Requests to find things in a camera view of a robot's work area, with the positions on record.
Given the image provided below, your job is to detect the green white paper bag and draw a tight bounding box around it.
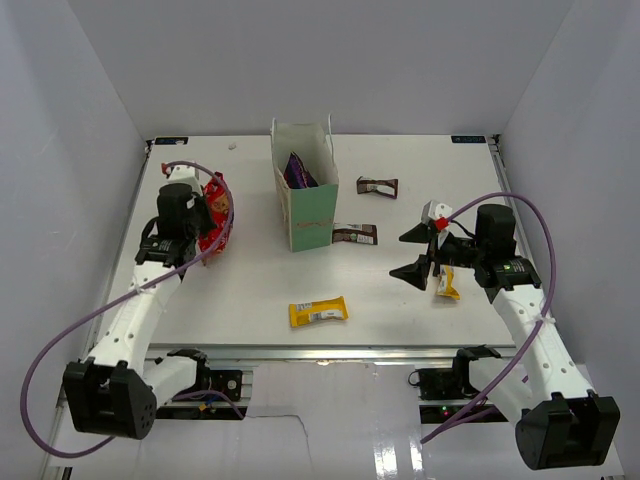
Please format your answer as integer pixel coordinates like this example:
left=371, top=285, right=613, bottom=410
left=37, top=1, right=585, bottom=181
left=270, top=120, right=339, bottom=252

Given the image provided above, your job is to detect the yellow bar wrapper centre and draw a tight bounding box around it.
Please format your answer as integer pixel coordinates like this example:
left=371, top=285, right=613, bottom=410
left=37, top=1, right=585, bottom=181
left=288, top=296, right=349, bottom=328

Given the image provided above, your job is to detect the brown bar wrapper near bag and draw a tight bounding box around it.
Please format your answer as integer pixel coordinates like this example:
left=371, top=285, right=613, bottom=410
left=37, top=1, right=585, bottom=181
left=332, top=223, right=378, bottom=245

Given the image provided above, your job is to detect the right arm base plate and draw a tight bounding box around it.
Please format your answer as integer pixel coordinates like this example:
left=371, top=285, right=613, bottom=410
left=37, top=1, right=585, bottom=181
left=407, top=368, right=477, bottom=425

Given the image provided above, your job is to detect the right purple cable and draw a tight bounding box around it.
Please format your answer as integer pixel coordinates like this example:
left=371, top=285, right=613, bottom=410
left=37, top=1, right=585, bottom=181
left=419, top=192, right=557, bottom=445

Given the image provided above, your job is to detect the blue label left corner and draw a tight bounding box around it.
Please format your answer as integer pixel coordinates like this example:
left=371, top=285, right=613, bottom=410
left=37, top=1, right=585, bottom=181
left=153, top=136, right=189, bottom=146

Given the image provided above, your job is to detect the brown bar wrapper far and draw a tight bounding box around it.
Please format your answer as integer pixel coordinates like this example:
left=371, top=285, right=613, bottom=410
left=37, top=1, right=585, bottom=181
left=356, top=176, right=399, bottom=200

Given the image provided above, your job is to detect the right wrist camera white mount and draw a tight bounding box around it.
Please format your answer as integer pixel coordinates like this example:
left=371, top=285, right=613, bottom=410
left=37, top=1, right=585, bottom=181
left=421, top=199, right=453, bottom=248

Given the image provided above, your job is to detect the blue label corner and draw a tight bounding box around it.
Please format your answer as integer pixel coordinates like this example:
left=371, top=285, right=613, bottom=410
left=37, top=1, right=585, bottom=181
left=153, top=136, right=189, bottom=146
left=451, top=135, right=486, bottom=144

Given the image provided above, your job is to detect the yellow bar wrapper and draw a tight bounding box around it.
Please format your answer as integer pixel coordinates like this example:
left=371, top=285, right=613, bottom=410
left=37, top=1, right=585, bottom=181
left=288, top=296, right=349, bottom=328
left=436, top=265, right=460, bottom=301

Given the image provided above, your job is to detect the red cookie snack bag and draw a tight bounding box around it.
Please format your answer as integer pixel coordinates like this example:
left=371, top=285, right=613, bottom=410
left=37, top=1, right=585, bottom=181
left=197, top=179, right=233, bottom=266

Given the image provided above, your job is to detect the yellow bar wrapper right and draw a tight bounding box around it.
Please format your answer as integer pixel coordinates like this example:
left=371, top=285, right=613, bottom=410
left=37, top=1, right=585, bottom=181
left=436, top=265, right=460, bottom=301

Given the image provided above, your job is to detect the aluminium front rail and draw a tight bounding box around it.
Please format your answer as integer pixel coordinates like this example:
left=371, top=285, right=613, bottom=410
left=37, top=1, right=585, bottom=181
left=87, top=344, right=571, bottom=364

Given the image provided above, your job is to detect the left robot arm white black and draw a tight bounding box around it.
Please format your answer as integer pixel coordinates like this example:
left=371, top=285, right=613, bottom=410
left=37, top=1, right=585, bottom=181
left=63, top=182, right=215, bottom=439

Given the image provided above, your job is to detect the purple chip bag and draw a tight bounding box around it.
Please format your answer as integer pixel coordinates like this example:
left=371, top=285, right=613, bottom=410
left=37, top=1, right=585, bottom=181
left=283, top=152, right=319, bottom=189

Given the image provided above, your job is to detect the blue label right corner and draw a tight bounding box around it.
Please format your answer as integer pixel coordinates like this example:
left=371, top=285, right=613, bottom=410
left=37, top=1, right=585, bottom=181
left=451, top=135, right=486, bottom=144

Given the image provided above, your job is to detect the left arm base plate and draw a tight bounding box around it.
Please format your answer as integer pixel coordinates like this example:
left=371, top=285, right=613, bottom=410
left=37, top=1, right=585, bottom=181
left=173, top=369, right=244, bottom=420

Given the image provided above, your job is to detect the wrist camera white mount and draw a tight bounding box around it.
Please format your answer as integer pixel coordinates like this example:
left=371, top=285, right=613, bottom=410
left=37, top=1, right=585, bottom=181
left=161, top=163, right=202, bottom=194
left=421, top=199, right=453, bottom=248

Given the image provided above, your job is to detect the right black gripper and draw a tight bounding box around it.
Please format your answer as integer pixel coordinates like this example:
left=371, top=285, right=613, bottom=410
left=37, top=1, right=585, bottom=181
left=390, top=222, right=487, bottom=290

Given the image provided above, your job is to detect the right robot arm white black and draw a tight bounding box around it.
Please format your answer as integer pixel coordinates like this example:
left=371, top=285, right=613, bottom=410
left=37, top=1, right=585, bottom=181
left=390, top=200, right=621, bottom=470

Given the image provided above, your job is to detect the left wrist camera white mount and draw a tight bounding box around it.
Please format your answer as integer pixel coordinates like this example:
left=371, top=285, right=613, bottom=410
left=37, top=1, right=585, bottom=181
left=161, top=163, right=202, bottom=194

